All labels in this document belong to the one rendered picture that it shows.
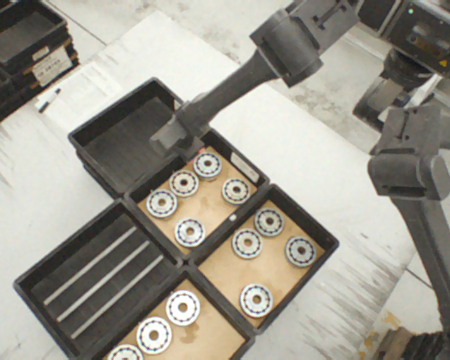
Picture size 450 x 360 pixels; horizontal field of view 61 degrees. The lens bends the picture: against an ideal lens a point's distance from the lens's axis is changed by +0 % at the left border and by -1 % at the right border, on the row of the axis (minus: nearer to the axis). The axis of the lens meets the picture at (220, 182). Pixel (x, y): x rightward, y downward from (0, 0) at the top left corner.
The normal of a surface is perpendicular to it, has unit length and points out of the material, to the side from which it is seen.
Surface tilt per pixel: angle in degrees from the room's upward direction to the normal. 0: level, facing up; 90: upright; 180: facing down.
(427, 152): 38
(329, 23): 33
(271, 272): 0
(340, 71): 0
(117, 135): 0
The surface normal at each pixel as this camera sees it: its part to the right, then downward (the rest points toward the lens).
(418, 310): 0.08, -0.42
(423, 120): -0.76, -0.40
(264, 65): -0.61, 0.67
